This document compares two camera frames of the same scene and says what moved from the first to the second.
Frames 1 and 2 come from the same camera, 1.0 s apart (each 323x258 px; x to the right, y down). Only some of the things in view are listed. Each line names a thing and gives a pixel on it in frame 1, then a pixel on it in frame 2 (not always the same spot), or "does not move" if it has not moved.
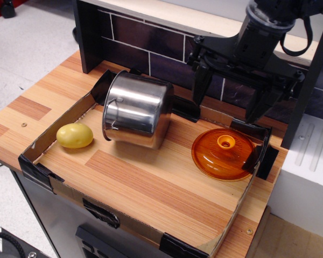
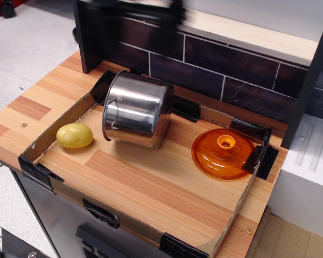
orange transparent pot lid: (219, 153) does not move
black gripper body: (250, 53) to (170, 14)
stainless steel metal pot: (137, 109) does not move
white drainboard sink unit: (303, 191) does not move
